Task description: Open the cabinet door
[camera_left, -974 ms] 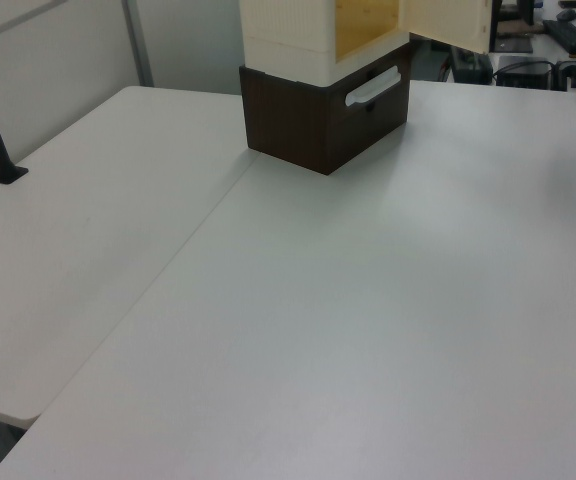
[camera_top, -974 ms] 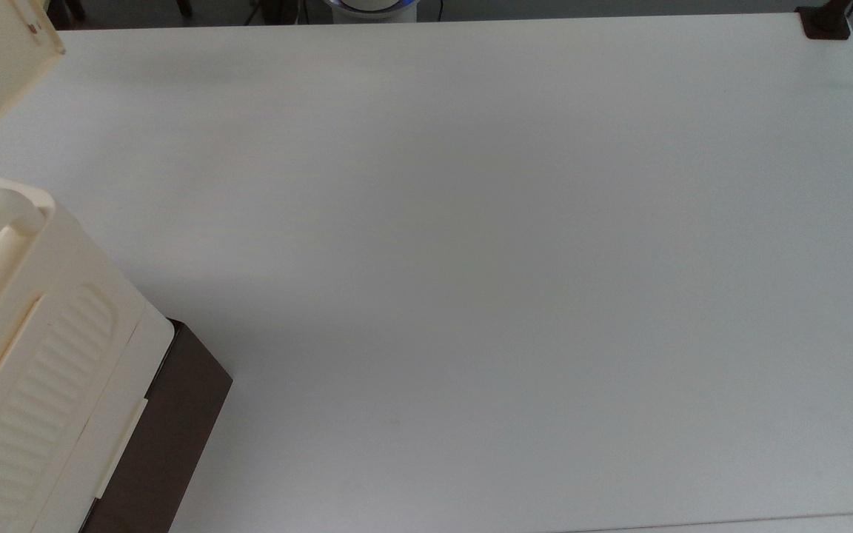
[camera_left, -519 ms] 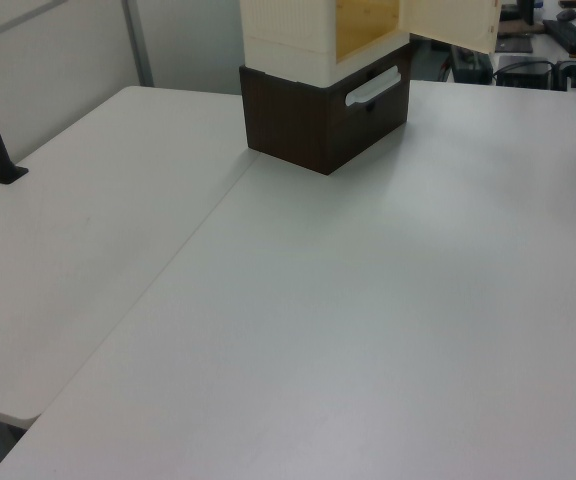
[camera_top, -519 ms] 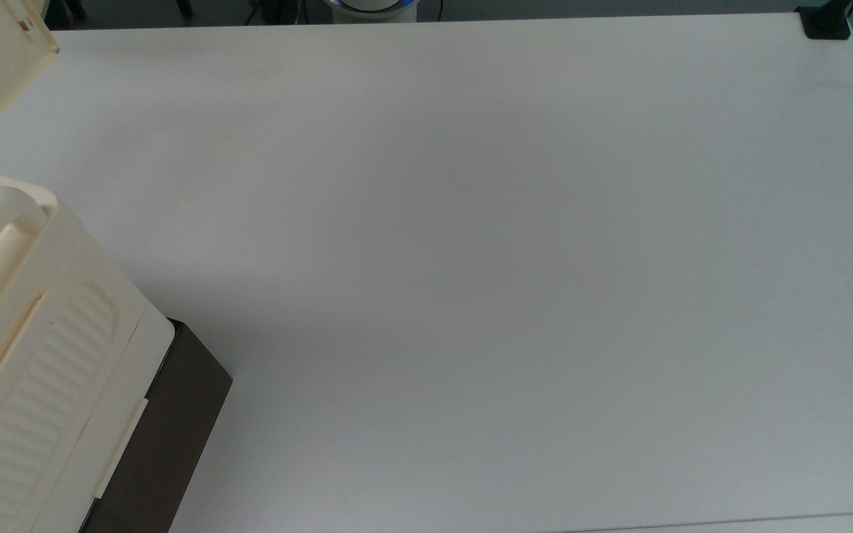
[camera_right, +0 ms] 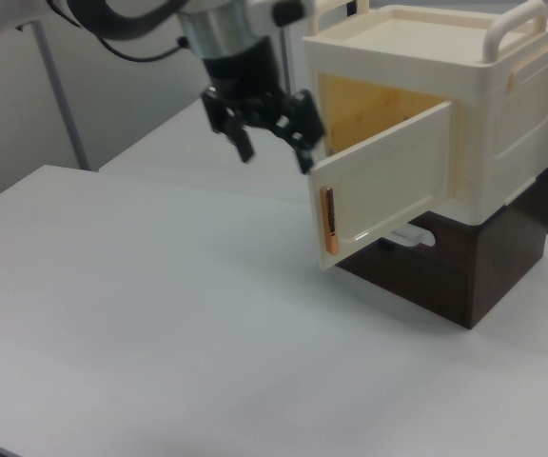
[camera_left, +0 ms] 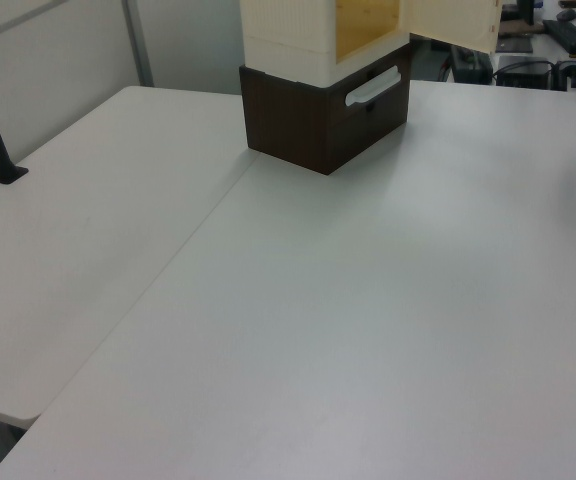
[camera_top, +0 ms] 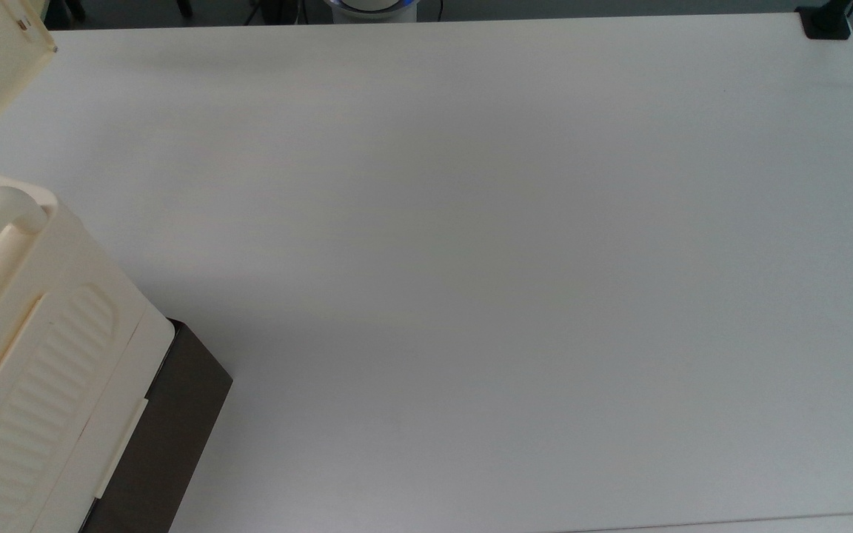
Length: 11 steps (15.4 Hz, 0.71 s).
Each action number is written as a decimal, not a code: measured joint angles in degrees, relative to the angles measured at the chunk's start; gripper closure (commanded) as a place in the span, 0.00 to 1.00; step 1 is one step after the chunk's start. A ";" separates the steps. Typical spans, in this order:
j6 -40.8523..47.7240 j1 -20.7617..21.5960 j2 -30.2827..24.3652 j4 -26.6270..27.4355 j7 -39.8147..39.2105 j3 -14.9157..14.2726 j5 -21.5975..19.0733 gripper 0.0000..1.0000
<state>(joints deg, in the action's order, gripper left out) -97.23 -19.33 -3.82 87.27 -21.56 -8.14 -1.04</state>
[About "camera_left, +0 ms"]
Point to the cream plastic cabinet body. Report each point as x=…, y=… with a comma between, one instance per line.
x=283, y=60

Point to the dark brown drawer base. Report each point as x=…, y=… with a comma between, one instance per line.
x=283, y=125

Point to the black power box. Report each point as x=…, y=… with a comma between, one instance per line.
x=470, y=67

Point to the black mini computer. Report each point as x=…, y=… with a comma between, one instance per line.
x=523, y=72

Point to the black desk mat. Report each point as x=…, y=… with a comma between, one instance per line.
x=513, y=46

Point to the black monitor stand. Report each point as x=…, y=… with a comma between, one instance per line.
x=525, y=10

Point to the black keyboard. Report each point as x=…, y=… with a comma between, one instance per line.
x=568, y=31

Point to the dark computer mouse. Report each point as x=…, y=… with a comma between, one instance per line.
x=566, y=14

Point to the grey metal partition post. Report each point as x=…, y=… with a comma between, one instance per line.
x=138, y=42

